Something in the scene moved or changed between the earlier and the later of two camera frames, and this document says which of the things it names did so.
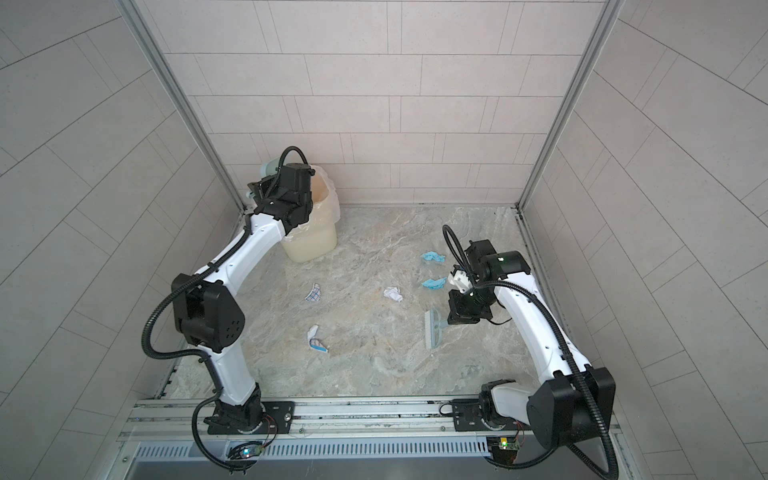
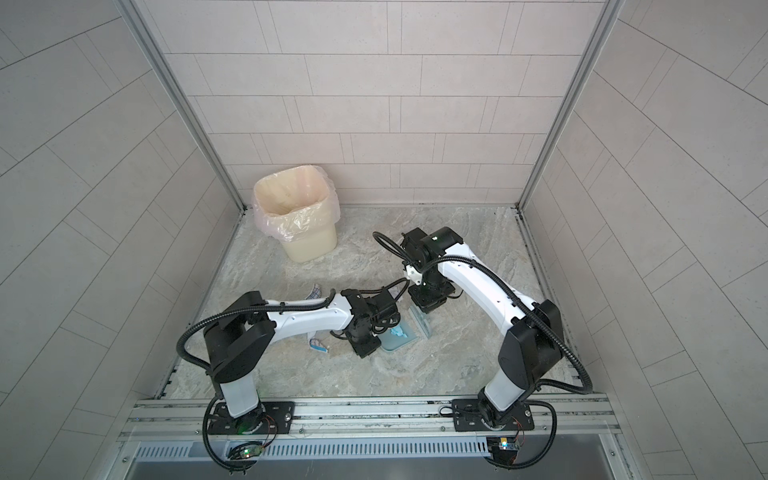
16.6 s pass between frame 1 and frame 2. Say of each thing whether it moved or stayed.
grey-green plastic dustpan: moved
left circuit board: stayed
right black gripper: moved
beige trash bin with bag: stayed
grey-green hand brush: moved
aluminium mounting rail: stayed
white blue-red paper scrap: stayed
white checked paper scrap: stayed
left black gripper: moved
